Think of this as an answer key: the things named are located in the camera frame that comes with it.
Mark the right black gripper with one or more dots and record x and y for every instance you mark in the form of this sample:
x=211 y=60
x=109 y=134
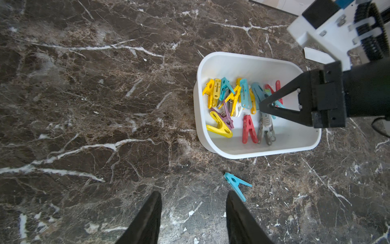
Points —
x=336 y=95

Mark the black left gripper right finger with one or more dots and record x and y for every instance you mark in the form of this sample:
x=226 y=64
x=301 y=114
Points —
x=241 y=225

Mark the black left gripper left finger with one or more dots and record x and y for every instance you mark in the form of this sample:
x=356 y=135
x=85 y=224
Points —
x=144 y=228

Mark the red clothespin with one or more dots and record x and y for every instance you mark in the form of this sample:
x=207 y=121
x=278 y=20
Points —
x=249 y=130
x=270 y=89

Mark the grey clothespin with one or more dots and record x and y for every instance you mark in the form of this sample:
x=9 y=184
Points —
x=266 y=130

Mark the purple clothespin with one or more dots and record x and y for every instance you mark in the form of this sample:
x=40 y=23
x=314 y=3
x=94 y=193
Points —
x=225 y=116

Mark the yellow clothespin pair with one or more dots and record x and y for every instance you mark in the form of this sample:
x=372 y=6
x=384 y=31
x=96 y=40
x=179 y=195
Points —
x=221 y=129

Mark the dark teal clothespin top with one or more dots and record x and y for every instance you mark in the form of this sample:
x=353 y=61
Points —
x=277 y=104

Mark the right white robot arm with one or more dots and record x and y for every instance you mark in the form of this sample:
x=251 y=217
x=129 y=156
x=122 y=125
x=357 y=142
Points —
x=354 y=43

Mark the white plastic storage box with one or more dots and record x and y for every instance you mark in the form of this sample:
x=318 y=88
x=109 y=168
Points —
x=290 y=137

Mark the white paper strip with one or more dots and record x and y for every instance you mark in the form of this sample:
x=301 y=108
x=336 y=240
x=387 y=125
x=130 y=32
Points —
x=317 y=56

